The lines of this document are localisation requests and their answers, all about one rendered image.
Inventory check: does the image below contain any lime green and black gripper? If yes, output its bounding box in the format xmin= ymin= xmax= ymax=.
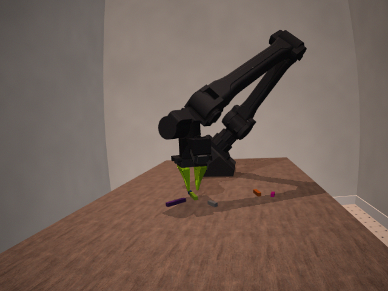
xmin=171 ymin=155 xmax=207 ymax=192

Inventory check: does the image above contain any grey rectangular bar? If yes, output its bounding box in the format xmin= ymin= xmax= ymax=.
xmin=207 ymin=200 xmax=218 ymax=207

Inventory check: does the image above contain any lime green rectangular bar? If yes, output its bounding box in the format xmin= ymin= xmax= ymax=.
xmin=190 ymin=192 xmax=198 ymax=200

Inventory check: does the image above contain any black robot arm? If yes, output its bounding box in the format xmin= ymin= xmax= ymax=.
xmin=158 ymin=30 xmax=307 ymax=164

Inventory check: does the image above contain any purple rod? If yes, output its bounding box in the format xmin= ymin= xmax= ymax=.
xmin=166 ymin=198 xmax=186 ymax=207

